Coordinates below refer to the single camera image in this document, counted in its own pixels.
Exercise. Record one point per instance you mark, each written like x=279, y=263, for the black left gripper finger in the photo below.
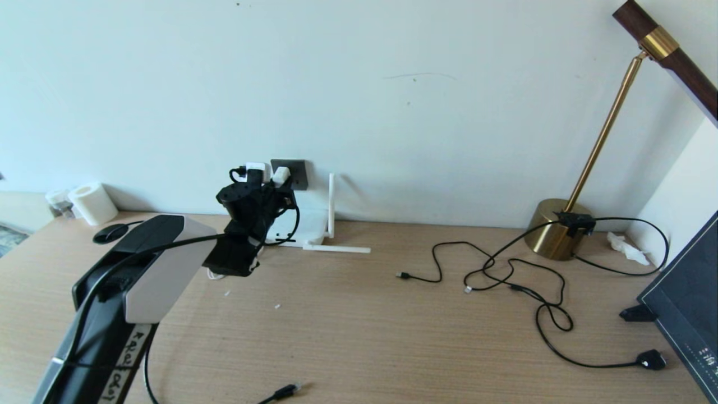
x=272, y=188
x=290, y=187

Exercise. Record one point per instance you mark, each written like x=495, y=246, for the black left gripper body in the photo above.
x=252, y=207

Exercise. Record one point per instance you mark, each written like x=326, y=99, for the white power adapter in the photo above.
x=281, y=176

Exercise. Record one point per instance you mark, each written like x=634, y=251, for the white router with antennas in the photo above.
x=308, y=224

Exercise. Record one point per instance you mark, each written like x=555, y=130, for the white toilet paper roll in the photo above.
x=94, y=205

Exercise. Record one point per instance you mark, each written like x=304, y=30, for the small clear jar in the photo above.
x=58, y=201

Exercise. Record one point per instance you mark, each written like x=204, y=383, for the brass desk lamp wooden head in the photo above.
x=552, y=230

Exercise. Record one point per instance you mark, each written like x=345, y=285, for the crumpled white tissue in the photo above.
x=625, y=247

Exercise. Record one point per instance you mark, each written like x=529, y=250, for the grey wall socket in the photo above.
x=299, y=174

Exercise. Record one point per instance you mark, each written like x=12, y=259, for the black lamp switch box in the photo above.
x=575, y=223

